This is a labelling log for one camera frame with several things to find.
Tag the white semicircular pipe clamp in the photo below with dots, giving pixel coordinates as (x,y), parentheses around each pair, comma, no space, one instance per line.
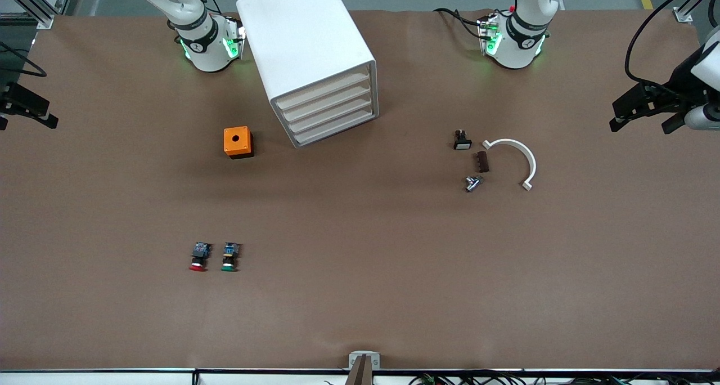
(529,157)

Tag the orange box with hole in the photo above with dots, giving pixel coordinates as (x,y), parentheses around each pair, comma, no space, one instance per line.
(236,140)

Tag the brown ribbed block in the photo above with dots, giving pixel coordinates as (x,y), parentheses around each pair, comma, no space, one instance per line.
(482,162)

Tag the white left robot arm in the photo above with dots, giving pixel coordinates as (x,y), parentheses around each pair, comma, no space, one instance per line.
(520,41)

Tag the silver metal fitting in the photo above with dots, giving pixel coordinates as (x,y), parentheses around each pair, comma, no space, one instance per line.
(473,183)

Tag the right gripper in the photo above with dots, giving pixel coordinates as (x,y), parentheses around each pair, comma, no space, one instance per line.
(12,98)

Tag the red mushroom push button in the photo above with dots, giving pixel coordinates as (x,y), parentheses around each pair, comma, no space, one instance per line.
(199,256)

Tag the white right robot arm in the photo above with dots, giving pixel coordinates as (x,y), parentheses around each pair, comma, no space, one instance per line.
(205,41)

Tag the white square push button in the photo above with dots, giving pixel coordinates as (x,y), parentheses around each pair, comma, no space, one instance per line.
(462,141)

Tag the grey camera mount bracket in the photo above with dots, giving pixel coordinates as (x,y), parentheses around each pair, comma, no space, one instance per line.
(364,361)

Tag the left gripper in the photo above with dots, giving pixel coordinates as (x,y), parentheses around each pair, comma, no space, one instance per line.
(673,94)

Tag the green mushroom push button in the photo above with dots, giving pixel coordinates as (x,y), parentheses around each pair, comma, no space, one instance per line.
(229,256)

